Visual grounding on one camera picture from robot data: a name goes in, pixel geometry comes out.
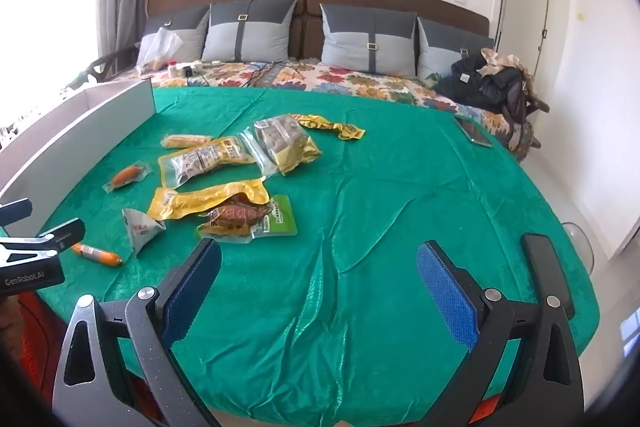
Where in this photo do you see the clear plastic bag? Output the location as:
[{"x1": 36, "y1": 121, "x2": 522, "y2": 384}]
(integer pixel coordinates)
[{"x1": 136, "y1": 27, "x2": 182, "y2": 75}]

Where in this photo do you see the clear plastic chair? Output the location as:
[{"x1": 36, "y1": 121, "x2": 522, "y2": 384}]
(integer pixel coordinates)
[{"x1": 560, "y1": 221, "x2": 596, "y2": 278}]

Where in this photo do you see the red-brown snack packet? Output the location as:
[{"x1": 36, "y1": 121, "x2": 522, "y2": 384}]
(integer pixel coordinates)
[{"x1": 197, "y1": 192, "x2": 273, "y2": 240}]

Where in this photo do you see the long bread packet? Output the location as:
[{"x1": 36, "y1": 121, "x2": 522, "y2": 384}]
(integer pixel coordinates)
[{"x1": 160, "y1": 133, "x2": 213, "y2": 150}]

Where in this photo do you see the dark wooden chair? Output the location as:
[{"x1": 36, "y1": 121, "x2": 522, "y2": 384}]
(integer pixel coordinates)
[{"x1": 75, "y1": 47, "x2": 141, "y2": 85}]

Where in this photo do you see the clear gold cookie bag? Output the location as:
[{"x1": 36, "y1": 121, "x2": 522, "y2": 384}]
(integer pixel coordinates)
[{"x1": 240, "y1": 114, "x2": 323, "y2": 178}]

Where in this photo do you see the smartphone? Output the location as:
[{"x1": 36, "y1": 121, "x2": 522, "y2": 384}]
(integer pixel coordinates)
[{"x1": 454, "y1": 116, "x2": 493, "y2": 148}]

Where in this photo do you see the yellow-edged clear snack packet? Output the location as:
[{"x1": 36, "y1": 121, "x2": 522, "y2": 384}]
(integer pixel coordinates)
[{"x1": 158, "y1": 136, "x2": 258, "y2": 188}]

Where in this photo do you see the white cardboard box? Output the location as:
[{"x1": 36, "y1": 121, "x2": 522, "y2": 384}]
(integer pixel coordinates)
[{"x1": 0, "y1": 78, "x2": 156, "y2": 208}]

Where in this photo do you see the small yellow snack wrapper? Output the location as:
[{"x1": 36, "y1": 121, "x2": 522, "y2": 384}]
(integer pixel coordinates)
[{"x1": 291, "y1": 113, "x2": 364, "y2": 141}]

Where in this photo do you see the white door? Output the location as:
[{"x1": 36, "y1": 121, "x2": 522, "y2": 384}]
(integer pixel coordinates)
[{"x1": 537, "y1": 0, "x2": 640, "y2": 258}]

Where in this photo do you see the orange sausage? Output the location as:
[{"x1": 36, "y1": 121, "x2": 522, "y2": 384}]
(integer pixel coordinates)
[{"x1": 70, "y1": 243, "x2": 123, "y2": 267}]

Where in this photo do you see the white power strip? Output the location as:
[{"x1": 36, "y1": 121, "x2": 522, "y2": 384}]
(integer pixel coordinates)
[{"x1": 180, "y1": 62, "x2": 221, "y2": 78}]

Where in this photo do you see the red cloth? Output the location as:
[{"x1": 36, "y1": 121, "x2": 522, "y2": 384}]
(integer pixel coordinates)
[{"x1": 17, "y1": 289, "x2": 76, "y2": 360}]

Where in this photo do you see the beige printed cloth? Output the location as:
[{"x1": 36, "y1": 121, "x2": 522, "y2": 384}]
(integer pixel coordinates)
[{"x1": 480, "y1": 48, "x2": 533, "y2": 80}]

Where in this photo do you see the black jacket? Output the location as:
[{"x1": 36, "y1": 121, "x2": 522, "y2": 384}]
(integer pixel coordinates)
[{"x1": 450, "y1": 54, "x2": 531, "y2": 115}]

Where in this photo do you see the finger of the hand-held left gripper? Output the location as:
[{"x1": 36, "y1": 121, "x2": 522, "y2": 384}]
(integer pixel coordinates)
[
  {"x1": 0, "y1": 199, "x2": 34, "y2": 226},
  {"x1": 0, "y1": 217, "x2": 86, "y2": 266}
]

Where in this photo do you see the brown bag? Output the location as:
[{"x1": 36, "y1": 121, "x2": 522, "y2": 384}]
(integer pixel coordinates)
[{"x1": 502, "y1": 72, "x2": 551, "y2": 162}]

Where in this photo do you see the grey two-tone pillow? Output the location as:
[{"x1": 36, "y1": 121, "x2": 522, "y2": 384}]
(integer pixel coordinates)
[
  {"x1": 319, "y1": 3, "x2": 418, "y2": 78},
  {"x1": 201, "y1": 0, "x2": 299, "y2": 62},
  {"x1": 416, "y1": 17, "x2": 493, "y2": 80},
  {"x1": 140, "y1": 4, "x2": 211, "y2": 62}
]

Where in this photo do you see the green-label snack packet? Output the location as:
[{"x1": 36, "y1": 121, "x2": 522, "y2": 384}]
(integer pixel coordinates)
[{"x1": 250, "y1": 194, "x2": 298, "y2": 240}]

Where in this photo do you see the long yellow snack packet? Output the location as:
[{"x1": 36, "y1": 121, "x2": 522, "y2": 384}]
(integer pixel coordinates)
[{"x1": 147, "y1": 178, "x2": 271, "y2": 221}]

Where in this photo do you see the white triangular snack packet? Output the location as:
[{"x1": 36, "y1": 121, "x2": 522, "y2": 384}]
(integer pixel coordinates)
[{"x1": 122, "y1": 208, "x2": 167, "y2": 256}]

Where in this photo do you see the floral blanket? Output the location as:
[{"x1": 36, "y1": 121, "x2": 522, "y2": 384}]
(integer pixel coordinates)
[{"x1": 107, "y1": 59, "x2": 521, "y2": 142}]

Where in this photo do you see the sausage in clear pack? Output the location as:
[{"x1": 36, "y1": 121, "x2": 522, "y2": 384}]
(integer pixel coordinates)
[{"x1": 102, "y1": 162, "x2": 151, "y2": 194}]

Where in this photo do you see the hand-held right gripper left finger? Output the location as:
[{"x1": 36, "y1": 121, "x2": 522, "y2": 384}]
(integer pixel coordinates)
[{"x1": 51, "y1": 237, "x2": 223, "y2": 427}]

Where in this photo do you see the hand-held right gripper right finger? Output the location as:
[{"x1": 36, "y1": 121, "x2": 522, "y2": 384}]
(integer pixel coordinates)
[{"x1": 416, "y1": 233, "x2": 586, "y2": 427}]

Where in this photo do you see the green tablecloth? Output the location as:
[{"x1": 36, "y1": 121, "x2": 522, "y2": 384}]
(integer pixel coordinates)
[{"x1": 0, "y1": 86, "x2": 601, "y2": 427}]

